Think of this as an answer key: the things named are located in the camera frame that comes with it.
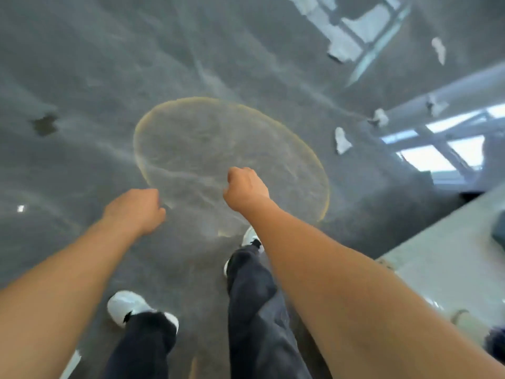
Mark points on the person's left forearm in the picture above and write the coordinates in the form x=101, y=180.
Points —
x=59, y=288

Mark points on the person's right fingers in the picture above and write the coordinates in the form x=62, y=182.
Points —
x=240, y=173

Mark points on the person's right white shoe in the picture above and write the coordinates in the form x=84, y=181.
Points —
x=249, y=234

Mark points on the dark blue object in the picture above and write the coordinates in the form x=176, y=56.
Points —
x=496, y=342

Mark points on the white table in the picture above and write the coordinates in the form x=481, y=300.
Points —
x=446, y=264

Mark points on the person's right forearm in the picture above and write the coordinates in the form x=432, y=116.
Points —
x=355, y=299

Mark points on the person's leg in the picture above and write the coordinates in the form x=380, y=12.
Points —
x=256, y=319
x=140, y=347

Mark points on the dark scrap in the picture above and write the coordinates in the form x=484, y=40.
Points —
x=45, y=125

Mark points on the person's left leg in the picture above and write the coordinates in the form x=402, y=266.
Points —
x=140, y=347

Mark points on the person's right hand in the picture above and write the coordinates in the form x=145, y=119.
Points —
x=246, y=191

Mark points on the person's right leg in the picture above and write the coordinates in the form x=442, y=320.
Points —
x=256, y=319

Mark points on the person's left hand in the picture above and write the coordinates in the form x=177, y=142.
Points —
x=132, y=209

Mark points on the person's left white shoe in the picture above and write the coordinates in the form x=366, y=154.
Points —
x=126, y=303

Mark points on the person's left fingers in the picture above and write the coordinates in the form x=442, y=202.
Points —
x=159, y=215

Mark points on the person's white shoe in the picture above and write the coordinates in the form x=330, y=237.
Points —
x=126, y=303
x=249, y=234

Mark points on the white paper scrap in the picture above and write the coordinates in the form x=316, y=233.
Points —
x=381, y=117
x=434, y=106
x=342, y=141
x=438, y=49

